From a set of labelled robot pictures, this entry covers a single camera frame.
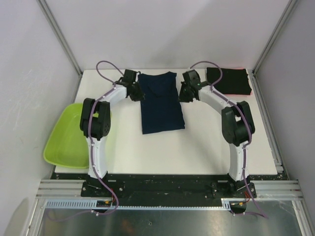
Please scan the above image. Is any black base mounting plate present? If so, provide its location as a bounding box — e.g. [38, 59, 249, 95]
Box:
[80, 173, 257, 200]

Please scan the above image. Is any grey slotted cable duct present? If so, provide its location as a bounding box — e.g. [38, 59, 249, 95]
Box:
[44, 198, 233, 210]

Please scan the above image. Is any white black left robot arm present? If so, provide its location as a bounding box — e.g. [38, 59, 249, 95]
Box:
[80, 69, 144, 197]

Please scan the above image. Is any folded black t shirt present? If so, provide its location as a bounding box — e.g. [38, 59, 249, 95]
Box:
[214, 68, 252, 95]

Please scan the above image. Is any green plastic bin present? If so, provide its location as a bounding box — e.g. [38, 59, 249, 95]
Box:
[43, 103, 89, 169]

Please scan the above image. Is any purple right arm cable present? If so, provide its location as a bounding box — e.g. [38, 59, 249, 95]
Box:
[189, 60, 269, 219]

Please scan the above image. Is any left aluminium frame post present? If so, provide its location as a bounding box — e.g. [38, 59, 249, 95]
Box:
[36, 0, 83, 76]

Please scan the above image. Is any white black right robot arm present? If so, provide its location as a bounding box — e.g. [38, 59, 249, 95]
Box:
[179, 70, 255, 197]

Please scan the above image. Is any aluminium frame post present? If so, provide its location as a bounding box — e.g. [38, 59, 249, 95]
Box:
[36, 0, 83, 76]
[252, 0, 299, 74]

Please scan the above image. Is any aluminium front frame rail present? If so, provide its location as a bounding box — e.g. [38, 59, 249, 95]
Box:
[35, 179, 304, 201]

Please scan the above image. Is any navy blue t shirt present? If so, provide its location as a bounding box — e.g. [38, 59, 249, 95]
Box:
[138, 71, 185, 135]

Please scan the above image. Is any right aluminium frame post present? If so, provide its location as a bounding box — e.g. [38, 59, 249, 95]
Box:
[252, 0, 299, 74]

